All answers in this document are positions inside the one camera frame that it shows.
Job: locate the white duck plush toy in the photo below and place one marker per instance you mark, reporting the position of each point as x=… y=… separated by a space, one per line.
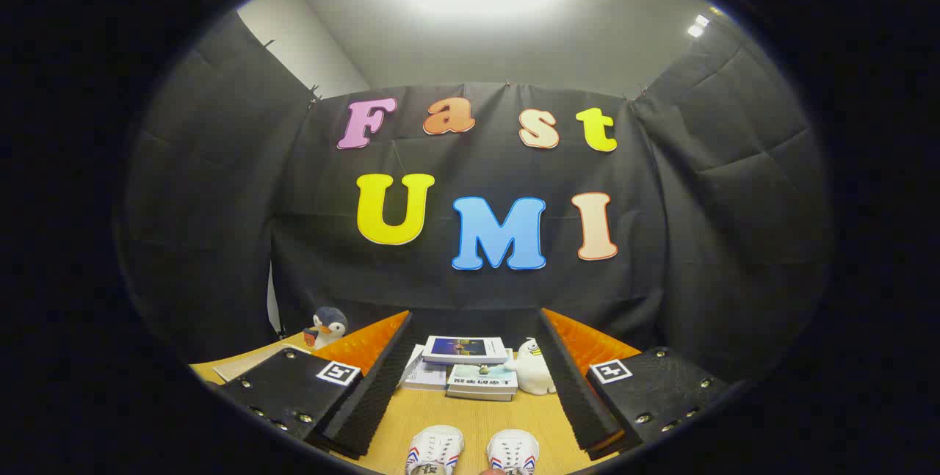
x=532 y=372

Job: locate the white striped canvas shoe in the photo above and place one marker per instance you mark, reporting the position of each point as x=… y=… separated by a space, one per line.
x=435 y=449
x=514 y=451

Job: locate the white book with portrait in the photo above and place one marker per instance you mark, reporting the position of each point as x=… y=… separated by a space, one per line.
x=413 y=361

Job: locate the beige fabric storage box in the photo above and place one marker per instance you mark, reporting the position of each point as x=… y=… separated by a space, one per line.
x=250 y=363

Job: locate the small ceiling spotlight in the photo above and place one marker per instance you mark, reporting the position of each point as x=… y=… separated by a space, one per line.
x=696 y=28

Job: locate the book with dark blue picture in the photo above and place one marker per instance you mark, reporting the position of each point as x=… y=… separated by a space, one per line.
x=463 y=348

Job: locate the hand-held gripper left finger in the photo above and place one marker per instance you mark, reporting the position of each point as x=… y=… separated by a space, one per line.
x=374 y=394

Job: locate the book with pale blue cover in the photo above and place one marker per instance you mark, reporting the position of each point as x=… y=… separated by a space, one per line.
x=481 y=385

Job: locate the grey penguin plush toy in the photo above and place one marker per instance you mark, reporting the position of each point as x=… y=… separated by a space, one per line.
x=329 y=322

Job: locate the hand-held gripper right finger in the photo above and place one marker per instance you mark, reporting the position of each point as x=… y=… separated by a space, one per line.
x=576 y=394

